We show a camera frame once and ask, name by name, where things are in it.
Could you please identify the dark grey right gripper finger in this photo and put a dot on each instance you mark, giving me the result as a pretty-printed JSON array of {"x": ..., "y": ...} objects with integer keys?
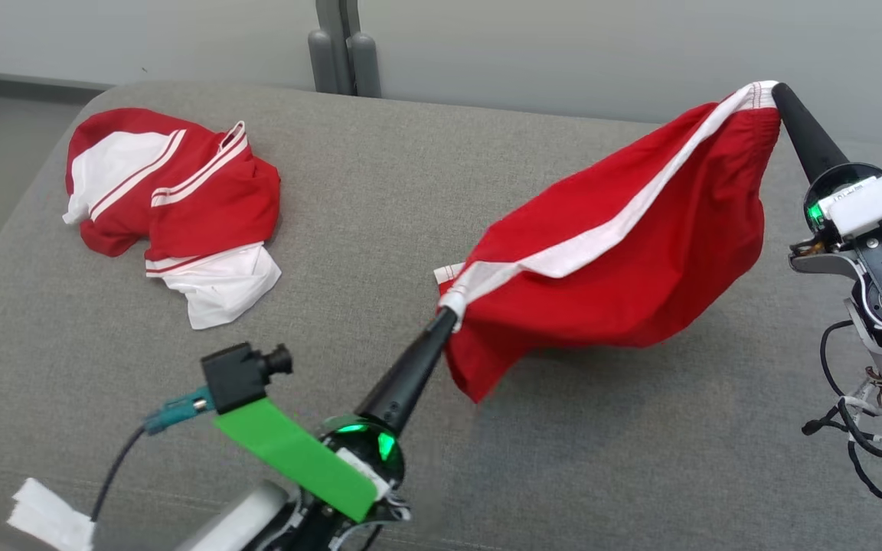
[
  {"x": 801, "y": 141},
  {"x": 822, "y": 141}
]

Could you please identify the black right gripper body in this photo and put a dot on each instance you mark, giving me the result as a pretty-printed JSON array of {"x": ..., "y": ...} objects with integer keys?
[{"x": 816, "y": 195}]

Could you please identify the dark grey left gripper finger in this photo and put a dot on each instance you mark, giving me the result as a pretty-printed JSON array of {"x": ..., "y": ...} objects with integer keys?
[
  {"x": 391, "y": 375},
  {"x": 414, "y": 390}
]

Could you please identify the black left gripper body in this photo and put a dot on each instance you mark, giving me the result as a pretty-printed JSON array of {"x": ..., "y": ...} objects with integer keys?
[{"x": 376, "y": 448}]

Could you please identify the red shorts with white stripe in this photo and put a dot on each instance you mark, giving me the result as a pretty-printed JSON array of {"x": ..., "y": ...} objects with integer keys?
[{"x": 602, "y": 298}]

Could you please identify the red white basketball jersey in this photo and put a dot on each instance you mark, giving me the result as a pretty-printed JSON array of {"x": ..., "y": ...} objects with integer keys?
[{"x": 204, "y": 207}]

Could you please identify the white paper tag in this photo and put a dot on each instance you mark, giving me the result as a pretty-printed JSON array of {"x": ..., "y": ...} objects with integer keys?
[{"x": 50, "y": 516}]

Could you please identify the dark grey baseboard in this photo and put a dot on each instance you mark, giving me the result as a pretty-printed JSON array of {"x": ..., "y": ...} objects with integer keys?
[{"x": 27, "y": 86}]

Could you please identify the green left wrist camera bracket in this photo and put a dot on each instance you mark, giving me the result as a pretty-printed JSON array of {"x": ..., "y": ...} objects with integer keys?
[{"x": 295, "y": 451}]

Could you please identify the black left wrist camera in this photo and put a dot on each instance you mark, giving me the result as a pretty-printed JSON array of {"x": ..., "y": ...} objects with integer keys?
[{"x": 238, "y": 375}]

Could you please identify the grey wall partition post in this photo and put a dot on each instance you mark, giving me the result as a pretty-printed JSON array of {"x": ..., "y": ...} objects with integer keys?
[{"x": 338, "y": 46}]

